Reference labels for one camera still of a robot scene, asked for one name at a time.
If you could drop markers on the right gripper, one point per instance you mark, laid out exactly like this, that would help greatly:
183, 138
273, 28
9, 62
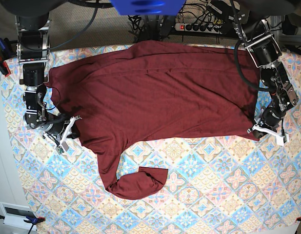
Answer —
60, 128

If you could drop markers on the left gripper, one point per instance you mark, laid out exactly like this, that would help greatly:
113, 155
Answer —
268, 117

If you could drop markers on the dark red t-shirt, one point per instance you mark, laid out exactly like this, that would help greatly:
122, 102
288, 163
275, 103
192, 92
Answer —
152, 90

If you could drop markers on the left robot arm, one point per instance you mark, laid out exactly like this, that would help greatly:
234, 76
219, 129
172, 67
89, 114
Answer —
264, 51

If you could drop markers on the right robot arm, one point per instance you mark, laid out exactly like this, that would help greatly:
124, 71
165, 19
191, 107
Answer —
33, 57

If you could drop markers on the patterned tile tablecloth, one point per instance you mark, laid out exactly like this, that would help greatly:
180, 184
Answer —
215, 185

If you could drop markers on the black orange clamp left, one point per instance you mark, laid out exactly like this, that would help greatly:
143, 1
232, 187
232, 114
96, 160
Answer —
4, 69

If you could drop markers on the blue clamp lower left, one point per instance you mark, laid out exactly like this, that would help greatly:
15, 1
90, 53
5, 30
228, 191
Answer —
30, 220

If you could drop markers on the white power strip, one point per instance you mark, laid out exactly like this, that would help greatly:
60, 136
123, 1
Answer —
199, 28

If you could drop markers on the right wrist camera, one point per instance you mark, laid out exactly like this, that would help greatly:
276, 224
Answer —
62, 148

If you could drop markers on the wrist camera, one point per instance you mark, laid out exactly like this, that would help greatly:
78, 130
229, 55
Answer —
62, 148
281, 140

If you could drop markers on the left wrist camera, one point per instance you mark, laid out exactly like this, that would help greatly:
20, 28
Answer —
281, 140

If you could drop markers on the white wall vent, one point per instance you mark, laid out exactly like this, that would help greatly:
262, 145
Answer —
14, 215

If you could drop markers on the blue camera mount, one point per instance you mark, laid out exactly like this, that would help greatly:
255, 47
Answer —
148, 7

